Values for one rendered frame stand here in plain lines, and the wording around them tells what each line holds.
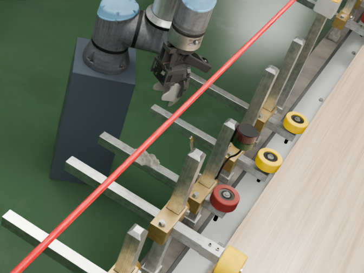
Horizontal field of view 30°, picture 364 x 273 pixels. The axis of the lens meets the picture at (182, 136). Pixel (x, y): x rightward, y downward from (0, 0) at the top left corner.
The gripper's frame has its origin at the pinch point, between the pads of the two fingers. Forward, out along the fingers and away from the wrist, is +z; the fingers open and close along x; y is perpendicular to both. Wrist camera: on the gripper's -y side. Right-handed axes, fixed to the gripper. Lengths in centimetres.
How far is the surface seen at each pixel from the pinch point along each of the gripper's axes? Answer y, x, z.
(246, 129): -8.7, 22.7, -6.5
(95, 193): 73, 72, -60
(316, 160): -46, 24, 14
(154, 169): 5.0, 8.8, 18.3
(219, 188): -5.9, 24.7, 13.7
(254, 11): -210, -172, 104
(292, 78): -72, -17, 18
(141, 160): 7.9, 5.1, 17.3
